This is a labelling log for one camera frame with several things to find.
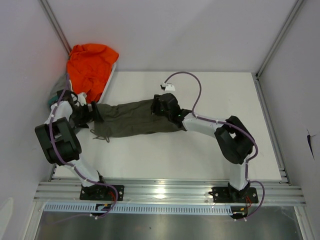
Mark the orange shorts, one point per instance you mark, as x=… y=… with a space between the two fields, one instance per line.
x=89 y=68

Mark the right aluminium corner post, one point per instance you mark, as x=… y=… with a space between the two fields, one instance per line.
x=288 y=23

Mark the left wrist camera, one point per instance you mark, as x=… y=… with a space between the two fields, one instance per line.
x=81 y=98

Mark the white plastic basket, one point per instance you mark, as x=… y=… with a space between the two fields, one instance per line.
x=107 y=83

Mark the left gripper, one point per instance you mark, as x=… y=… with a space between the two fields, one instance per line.
x=89 y=117

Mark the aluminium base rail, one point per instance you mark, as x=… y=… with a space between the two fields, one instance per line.
x=168 y=191

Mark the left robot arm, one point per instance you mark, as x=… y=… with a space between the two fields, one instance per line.
x=58 y=137

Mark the olive green shorts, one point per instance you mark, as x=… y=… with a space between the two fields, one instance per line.
x=132 y=119

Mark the left aluminium corner post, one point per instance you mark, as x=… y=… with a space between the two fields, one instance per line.
x=48 y=11

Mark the aluminium corner post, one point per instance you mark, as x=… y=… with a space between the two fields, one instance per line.
x=48 y=11
x=288 y=23

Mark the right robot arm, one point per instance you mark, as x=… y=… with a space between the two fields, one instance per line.
x=234 y=140

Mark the teal shorts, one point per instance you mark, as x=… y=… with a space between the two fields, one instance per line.
x=52 y=101

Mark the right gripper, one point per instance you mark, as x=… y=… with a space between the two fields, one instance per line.
x=155 y=107

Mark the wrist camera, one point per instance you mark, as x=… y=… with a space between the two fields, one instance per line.
x=81 y=98
x=167 y=87

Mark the slotted cable duct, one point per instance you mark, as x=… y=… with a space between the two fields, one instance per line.
x=130 y=208

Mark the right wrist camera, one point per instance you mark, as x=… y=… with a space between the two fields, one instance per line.
x=167 y=87

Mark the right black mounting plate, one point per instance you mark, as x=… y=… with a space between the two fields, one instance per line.
x=227 y=194

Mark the grey shorts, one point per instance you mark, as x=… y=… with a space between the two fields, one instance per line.
x=59 y=85

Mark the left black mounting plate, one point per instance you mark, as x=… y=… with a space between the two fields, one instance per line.
x=97 y=193

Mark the black mounting plate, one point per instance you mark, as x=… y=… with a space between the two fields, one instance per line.
x=97 y=193
x=227 y=194

